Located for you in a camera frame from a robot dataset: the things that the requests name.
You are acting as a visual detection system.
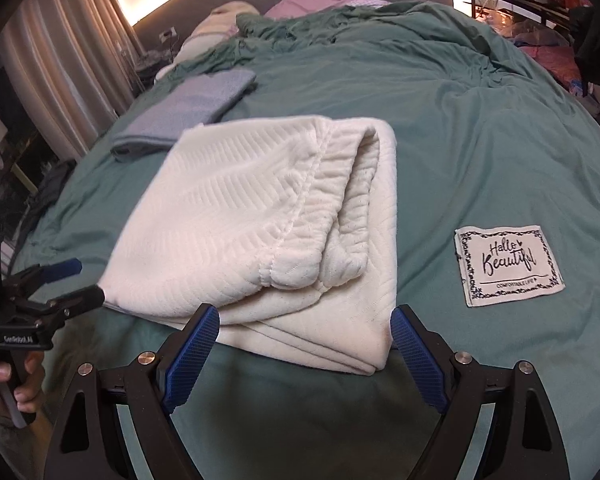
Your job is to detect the left hand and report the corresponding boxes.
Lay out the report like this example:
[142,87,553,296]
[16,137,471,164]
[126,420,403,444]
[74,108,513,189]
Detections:
[0,346,46,426]

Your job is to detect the dark clothes pile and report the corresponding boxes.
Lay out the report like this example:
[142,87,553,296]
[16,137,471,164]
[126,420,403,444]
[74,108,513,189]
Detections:
[10,159,76,266]

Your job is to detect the white fabric label patch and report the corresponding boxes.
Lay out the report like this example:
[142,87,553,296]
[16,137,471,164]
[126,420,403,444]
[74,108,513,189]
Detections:
[454,226,565,308]

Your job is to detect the beige curtain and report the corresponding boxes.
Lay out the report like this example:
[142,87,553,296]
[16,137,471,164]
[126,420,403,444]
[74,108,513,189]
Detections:
[0,0,145,159]

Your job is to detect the folded grey garment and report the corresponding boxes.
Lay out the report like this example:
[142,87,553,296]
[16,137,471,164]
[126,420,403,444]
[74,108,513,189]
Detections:
[111,68,256,162]

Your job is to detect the green duvet cover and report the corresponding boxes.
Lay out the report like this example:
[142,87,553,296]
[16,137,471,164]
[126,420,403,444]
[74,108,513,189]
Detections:
[9,0,600,480]

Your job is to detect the white duck plush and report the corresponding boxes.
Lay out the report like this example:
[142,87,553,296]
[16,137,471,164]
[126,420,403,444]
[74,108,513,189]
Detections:
[155,1,260,82]

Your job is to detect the black clothes on rack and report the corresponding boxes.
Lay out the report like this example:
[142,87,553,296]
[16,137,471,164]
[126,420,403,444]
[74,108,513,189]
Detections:
[568,6,600,86]

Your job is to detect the black metal shelf rack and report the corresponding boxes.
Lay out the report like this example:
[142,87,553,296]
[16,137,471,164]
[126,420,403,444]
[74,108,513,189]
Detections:
[468,0,600,126]

